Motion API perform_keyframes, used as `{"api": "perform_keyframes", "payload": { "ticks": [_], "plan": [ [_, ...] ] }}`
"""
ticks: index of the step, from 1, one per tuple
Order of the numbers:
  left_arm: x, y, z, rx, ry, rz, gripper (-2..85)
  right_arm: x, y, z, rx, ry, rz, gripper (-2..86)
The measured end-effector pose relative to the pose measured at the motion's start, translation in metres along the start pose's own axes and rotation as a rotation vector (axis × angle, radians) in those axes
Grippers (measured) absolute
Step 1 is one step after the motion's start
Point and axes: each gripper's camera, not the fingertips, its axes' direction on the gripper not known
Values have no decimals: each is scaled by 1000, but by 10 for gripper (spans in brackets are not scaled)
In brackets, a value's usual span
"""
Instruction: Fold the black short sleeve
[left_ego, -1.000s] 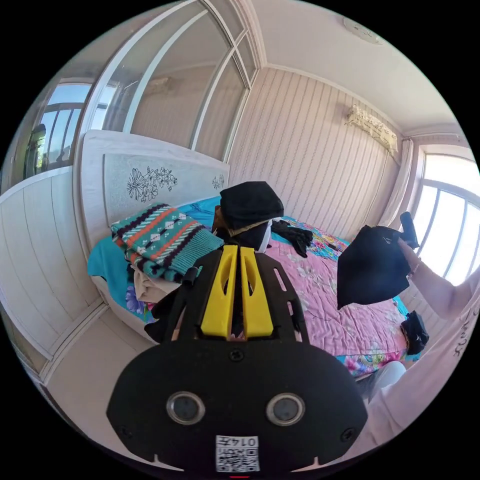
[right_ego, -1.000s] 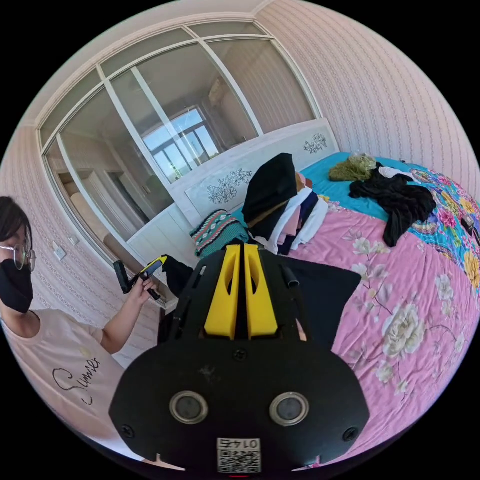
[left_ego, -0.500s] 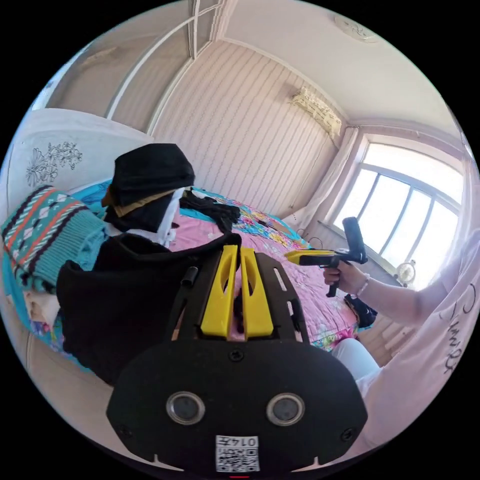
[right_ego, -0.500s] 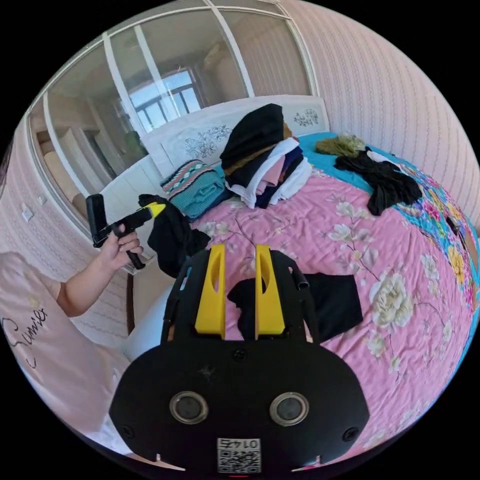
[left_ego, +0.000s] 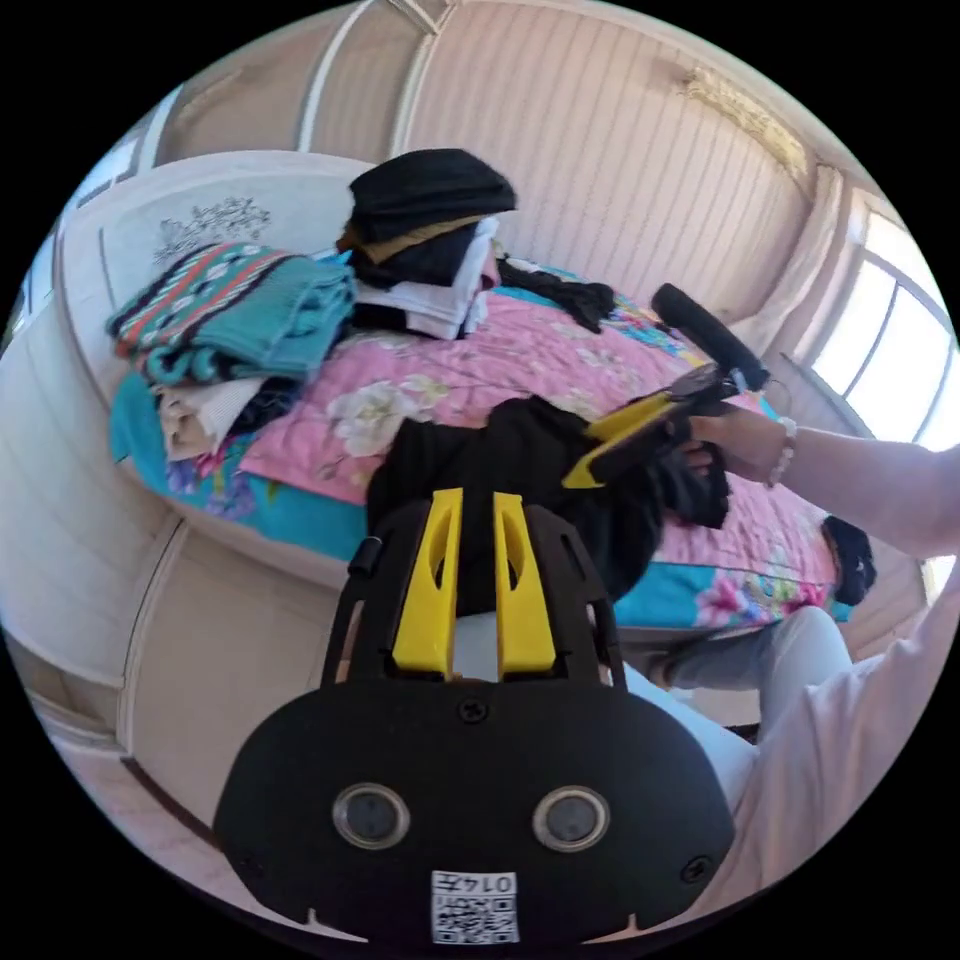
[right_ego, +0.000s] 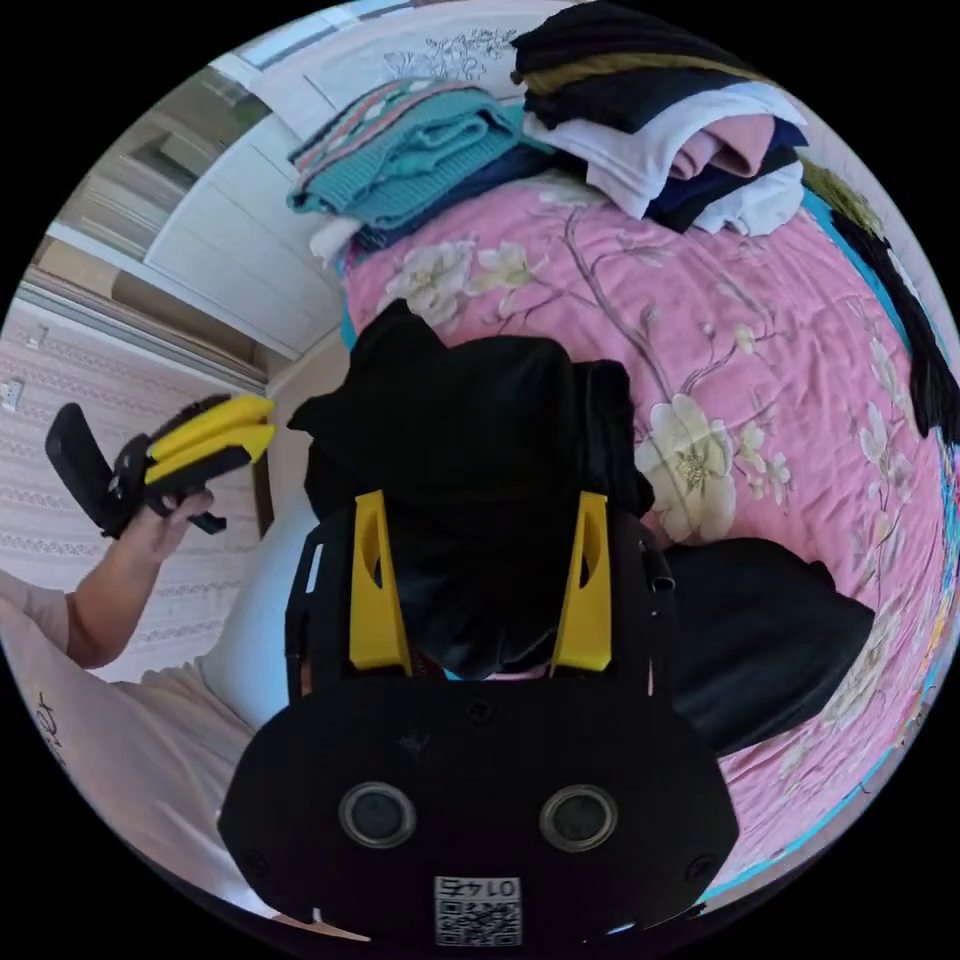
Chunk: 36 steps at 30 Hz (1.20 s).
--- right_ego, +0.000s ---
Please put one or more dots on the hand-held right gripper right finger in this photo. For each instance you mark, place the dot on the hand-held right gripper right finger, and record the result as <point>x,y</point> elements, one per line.
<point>586,607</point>

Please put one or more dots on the person's body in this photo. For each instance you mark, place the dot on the person's body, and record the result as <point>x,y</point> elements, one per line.
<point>127,757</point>

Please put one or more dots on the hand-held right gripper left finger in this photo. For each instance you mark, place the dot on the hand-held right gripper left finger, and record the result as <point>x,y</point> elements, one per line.
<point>373,600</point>

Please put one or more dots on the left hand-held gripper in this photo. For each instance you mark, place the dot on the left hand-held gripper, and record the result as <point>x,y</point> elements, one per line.
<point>133,480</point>

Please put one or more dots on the person's left hand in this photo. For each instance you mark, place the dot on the person's left hand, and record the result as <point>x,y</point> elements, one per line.
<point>166,529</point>

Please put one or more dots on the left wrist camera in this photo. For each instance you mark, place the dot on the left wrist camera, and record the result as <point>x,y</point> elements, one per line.
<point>75,465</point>

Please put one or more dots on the heap of black and olive clothes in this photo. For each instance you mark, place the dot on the heap of black and olive clothes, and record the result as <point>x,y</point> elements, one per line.
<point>911,315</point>

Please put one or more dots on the black short sleeve shirt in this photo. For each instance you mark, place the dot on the black short sleeve shirt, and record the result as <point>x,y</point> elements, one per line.
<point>465,420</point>

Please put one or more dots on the pile of teal knit clothes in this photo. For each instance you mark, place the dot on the pile of teal knit clothes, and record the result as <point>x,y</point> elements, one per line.
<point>420,150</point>

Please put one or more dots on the pile of dark and white clothes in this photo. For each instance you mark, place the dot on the pile of dark and white clothes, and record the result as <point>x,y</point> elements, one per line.
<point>660,112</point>

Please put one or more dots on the white cupboard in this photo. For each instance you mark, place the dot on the white cupboard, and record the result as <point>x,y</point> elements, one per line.
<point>232,225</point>

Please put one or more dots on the bed with pink floral quilt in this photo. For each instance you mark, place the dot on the bed with pink floral quilt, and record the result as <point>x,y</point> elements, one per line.
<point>750,375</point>

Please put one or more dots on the person's left forearm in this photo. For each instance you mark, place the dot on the person's left forearm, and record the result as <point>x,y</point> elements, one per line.
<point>112,600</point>

